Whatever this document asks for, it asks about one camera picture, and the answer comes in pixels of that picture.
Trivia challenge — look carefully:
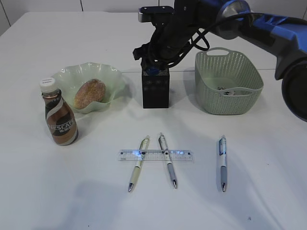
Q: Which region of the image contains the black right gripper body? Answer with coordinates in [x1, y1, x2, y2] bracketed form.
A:
[147, 0, 223, 62]

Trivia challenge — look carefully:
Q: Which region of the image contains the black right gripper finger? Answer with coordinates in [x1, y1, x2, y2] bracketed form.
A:
[132, 44, 150, 61]
[141, 58, 167, 70]

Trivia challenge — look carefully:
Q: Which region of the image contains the sugared bread roll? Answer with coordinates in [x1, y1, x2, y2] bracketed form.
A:
[73, 79, 106, 109]

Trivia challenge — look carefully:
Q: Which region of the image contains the brown Nescafe coffee bottle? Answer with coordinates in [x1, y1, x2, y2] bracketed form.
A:
[39, 78, 78, 146]

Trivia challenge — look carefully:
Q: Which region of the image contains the blue grey right robot arm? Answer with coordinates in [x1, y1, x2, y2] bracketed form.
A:
[133, 0, 307, 120]

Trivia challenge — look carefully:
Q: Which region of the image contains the black mesh pen holder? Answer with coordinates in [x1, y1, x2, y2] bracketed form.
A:
[142, 69, 170, 109]

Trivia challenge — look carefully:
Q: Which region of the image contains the green woven plastic basket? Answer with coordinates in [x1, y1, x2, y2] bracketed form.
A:
[195, 47, 264, 115]

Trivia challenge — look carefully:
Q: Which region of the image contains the grey grip pen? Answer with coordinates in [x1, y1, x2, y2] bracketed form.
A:
[158, 133, 177, 189]

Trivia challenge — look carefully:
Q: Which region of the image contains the cream grip pen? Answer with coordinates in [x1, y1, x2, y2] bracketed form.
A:
[128, 135, 150, 193]

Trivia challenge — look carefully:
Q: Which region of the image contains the green wavy glass plate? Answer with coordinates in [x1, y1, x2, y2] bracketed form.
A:
[52, 62, 125, 114]

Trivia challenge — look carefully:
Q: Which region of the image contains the blue grip pen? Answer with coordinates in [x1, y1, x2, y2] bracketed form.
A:
[219, 135, 227, 192]

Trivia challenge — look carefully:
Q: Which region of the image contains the clear plastic ruler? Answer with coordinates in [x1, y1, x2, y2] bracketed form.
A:
[118, 149, 193, 162]

